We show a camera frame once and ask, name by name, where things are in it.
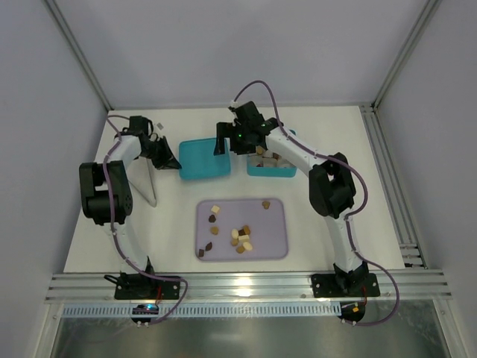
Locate teal box lid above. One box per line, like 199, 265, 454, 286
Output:
179, 137, 231, 180

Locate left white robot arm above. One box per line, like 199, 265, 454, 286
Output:
79, 115, 182, 280

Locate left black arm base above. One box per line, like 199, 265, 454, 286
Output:
104, 272, 180, 301

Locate aluminium mounting rail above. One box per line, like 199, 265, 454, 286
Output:
45, 269, 452, 304

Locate white almond chocolate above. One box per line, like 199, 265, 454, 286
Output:
242, 242, 253, 251

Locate left aluminium frame post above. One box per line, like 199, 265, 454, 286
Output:
42, 0, 113, 111

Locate right aluminium frame post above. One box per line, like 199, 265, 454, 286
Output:
359, 1, 441, 270

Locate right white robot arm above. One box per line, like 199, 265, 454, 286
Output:
214, 101, 369, 297

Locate aluminium frame post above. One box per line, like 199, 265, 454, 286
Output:
42, 0, 113, 111
359, 1, 441, 270

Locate slotted cable duct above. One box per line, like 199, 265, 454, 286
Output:
61, 301, 341, 319

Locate lilac plastic tray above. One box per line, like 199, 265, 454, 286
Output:
195, 198, 288, 263

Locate teal chocolate box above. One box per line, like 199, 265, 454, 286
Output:
246, 145, 297, 178

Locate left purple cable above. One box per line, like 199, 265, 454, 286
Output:
102, 114, 189, 324

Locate metal serving tongs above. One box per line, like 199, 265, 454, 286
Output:
127, 158, 157, 207

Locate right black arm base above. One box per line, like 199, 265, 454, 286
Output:
311, 274, 381, 298

